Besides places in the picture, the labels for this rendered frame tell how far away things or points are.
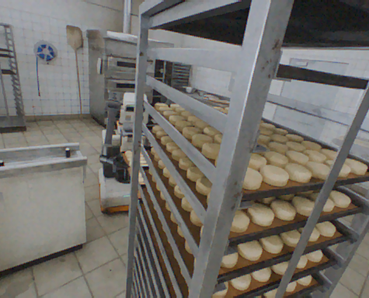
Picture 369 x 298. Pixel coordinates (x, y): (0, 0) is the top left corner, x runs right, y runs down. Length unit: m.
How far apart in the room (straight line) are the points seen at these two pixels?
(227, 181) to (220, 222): 0.07
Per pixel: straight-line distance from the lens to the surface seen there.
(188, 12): 0.51
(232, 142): 0.27
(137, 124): 0.86
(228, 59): 0.35
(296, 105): 0.78
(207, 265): 0.38
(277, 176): 0.40
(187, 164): 0.57
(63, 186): 1.85
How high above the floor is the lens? 1.67
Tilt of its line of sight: 22 degrees down
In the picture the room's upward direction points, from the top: 9 degrees clockwise
